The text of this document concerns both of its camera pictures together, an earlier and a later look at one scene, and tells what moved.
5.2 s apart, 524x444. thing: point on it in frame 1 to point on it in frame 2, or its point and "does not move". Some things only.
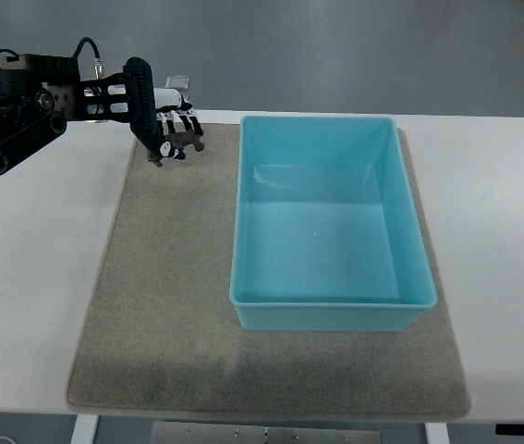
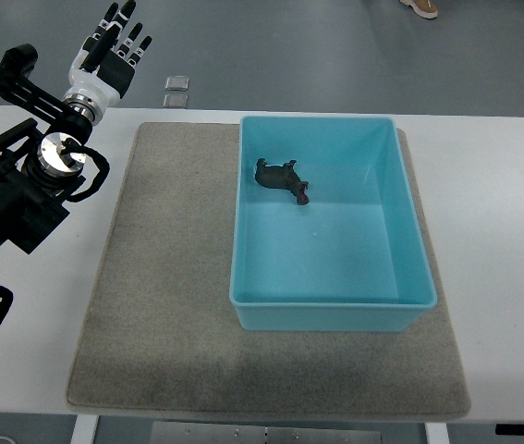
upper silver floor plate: [177, 81] does not move
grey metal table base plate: [190, 433] does not move
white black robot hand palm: [167, 100] to [115, 71]
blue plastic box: [325, 233] does not move
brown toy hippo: [179, 140] to [282, 177]
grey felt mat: [160, 333] does not move
